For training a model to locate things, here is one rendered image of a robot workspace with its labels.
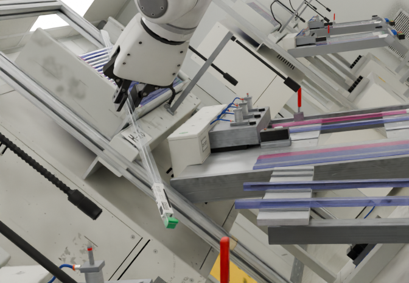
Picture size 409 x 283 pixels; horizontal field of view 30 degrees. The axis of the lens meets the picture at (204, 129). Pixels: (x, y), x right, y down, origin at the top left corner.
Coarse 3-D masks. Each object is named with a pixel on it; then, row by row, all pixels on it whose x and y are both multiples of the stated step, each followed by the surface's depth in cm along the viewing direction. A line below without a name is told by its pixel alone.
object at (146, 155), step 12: (108, 36) 137; (108, 48) 133; (108, 60) 131; (132, 108) 120; (132, 120) 117; (132, 132) 116; (144, 144) 113; (144, 156) 110; (156, 168) 109; (156, 180) 107; (168, 216) 101; (168, 228) 101
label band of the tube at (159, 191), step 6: (156, 186) 105; (162, 186) 106; (156, 192) 105; (162, 192) 105; (156, 198) 104; (162, 198) 104; (168, 198) 104; (162, 204) 103; (168, 204) 103; (162, 210) 102; (168, 210) 102; (162, 216) 102
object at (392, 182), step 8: (248, 184) 120; (256, 184) 120; (264, 184) 120; (272, 184) 119; (280, 184) 119; (288, 184) 119; (296, 184) 119; (304, 184) 119; (312, 184) 118; (320, 184) 118; (328, 184) 118; (336, 184) 118; (344, 184) 118; (352, 184) 117; (360, 184) 117; (368, 184) 117; (376, 184) 117; (384, 184) 117; (392, 184) 117; (400, 184) 116; (408, 184) 116
